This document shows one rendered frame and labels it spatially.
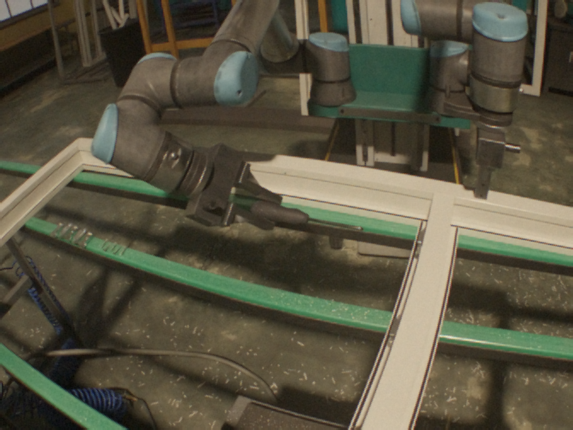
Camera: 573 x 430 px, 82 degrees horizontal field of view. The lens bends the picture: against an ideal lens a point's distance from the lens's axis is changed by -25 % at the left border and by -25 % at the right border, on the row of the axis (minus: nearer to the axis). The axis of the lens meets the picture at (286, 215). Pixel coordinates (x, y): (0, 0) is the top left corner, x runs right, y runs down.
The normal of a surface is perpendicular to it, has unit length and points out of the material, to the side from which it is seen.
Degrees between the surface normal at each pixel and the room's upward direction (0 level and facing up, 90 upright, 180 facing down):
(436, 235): 0
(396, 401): 0
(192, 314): 0
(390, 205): 90
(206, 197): 59
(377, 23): 90
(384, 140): 90
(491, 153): 90
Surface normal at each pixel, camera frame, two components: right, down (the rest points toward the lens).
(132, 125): 0.58, -0.30
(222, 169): 0.55, -0.07
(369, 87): -0.26, 0.62
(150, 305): -0.11, -0.78
